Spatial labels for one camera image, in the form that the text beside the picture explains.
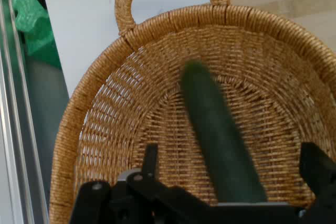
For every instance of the aluminium rail along wall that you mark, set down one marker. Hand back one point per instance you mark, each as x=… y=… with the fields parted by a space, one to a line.
x=10 y=129

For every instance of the green foam floor tile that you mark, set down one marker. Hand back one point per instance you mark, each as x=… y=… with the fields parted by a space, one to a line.
x=31 y=24

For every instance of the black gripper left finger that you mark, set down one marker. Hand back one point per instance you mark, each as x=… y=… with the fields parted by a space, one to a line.
x=94 y=203

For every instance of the long dark green cucumber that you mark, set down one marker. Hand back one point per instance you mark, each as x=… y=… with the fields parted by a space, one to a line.
x=210 y=119

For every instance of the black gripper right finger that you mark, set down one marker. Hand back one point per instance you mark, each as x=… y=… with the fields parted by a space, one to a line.
x=323 y=179

